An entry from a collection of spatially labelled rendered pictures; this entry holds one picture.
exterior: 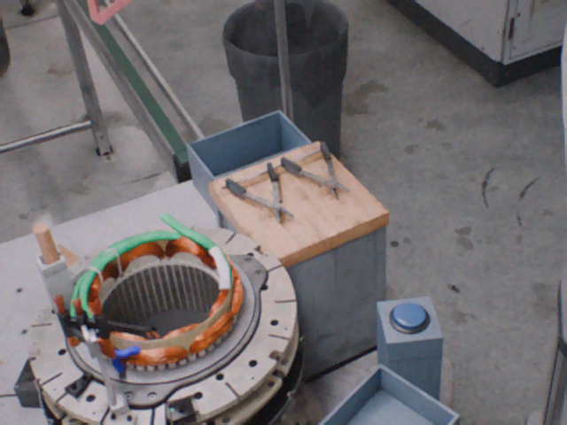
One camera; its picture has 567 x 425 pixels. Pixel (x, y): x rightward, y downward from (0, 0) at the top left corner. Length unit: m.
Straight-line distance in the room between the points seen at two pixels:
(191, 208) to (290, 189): 0.47
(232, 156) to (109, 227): 0.37
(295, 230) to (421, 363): 0.24
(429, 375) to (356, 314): 0.21
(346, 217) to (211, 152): 0.30
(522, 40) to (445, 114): 0.38
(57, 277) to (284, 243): 0.31
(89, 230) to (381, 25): 2.35
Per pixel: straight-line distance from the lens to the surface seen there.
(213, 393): 0.98
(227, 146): 1.41
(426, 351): 1.11
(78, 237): 1.69
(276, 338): 1.02
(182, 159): 1.86
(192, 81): 3.54
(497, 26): 3.29
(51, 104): 3.58
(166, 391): 0.98
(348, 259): 1.23
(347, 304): 1.30
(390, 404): 1.04
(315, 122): 2.72
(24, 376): 1.42
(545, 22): 3.39
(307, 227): 1.19
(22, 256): 1.69
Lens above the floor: 1.86
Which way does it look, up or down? 41 degrees down
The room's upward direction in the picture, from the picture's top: 6 degrees counter-clockwise
